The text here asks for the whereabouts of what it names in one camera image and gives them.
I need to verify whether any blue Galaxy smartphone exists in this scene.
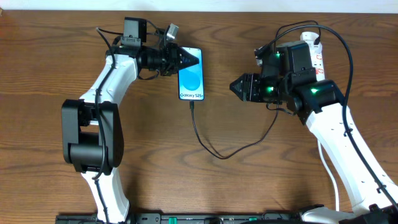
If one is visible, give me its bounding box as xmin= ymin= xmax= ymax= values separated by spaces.
xmin=178 ymin=47 xmax=205 ymax=101

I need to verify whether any black USB charging cable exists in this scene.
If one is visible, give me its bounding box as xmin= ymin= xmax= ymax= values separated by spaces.
xmin=188 ymin=19 xmax=322 ymax=160

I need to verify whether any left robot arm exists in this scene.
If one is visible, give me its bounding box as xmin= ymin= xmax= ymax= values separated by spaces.
xmin=62 ymin=17 xmax=199 ymax=223

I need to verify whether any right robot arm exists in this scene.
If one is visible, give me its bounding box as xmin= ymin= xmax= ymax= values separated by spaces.
xmin=229 ymin=40 xmax=397 ymax=223

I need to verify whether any white power strip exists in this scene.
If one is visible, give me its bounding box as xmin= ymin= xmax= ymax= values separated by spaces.
xmin=310 ymin=46 xmax=325 ymax=81

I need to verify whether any white USB wall charger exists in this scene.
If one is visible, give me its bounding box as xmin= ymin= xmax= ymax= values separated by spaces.
xmin=300 ymin=32 xmax=323 ymax=56

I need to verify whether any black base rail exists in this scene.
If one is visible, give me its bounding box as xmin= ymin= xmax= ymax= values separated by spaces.
xmin=55 ymin=212 xmax=301 ymax=224

